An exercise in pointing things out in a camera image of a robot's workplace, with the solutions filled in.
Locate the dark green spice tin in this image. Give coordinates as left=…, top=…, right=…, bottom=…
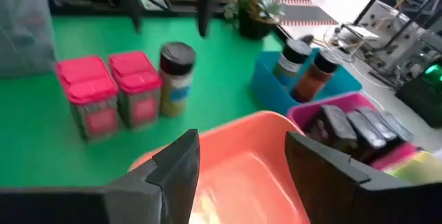
left=306, top=104, right=359, bottom=156
left=379, top=111, right=415, bottom=144
left=357, top=106, right=398, bottom=142
left=345, top=111, right=387, bottom=152

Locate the potted green plant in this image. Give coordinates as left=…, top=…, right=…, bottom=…
left=223, top=0, right=287, bottom=41

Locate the blue plastic basket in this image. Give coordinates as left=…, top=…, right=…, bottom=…
left=251, top=46, right=363, bottom=116

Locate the pink plastic basket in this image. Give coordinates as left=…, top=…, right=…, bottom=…
left=286, top=91, right=419, bottom=172

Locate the white cable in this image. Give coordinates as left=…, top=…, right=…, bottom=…
left=323, top=26, right=393, bottom=111

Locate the black-lidded yellow spice jar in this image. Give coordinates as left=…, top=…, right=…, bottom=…
left=158, top=41, right=198, bottom=119

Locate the yellow plastic bin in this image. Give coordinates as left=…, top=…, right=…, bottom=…
left=382, top=149, right=442, bottom=186

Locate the white equipment box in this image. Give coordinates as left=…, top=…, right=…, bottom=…
left=355, top=0, right=431, bottom=77

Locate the black device with green light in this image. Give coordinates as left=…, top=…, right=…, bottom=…
left=394, top=57, right=442, bottom=129

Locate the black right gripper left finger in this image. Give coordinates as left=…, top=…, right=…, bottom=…
left=0, top=129, right=202, bottom=224

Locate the black-lidded orange spice jar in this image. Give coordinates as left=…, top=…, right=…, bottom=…
left=292, top=50, right=343, bottom=104

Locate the red-lidded smoked paprika tin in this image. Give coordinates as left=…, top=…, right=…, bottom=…
left=108, top=50, right=164, bottom=131
left=55, top=56, right=122, bottom=144

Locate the orange plastic basket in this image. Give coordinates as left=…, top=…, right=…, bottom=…
left=128, top=110, right=311, bottom=224

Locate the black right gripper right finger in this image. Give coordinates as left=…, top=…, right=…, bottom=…
left=285, top=131, right=442, bottom=224

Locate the black-lidded green spice jar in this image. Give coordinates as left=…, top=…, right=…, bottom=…
left=271, top=39, right=314, bottom=93

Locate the translucent plastic container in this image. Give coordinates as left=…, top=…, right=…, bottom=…
left=0, top=0, right=58, bottom=78

